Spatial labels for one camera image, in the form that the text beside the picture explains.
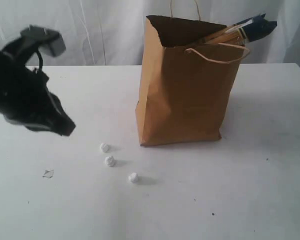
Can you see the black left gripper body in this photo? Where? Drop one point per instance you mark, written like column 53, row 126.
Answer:
column 24, row 96

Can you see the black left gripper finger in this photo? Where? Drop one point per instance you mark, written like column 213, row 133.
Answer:
column 63, row 122

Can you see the white ball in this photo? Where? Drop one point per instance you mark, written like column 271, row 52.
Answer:
column 104, row 147
column 133, row 177
column 110, row 161

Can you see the brown paper bag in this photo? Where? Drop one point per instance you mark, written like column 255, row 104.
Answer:
column 185, row 85

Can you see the spaghetti pasta package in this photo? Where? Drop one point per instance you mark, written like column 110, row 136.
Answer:
column 246, row 31

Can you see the white backdrop curtain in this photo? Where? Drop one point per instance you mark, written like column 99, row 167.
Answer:
column 111, row 32

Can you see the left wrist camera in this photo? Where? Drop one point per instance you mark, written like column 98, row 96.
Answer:
column 35, row 39

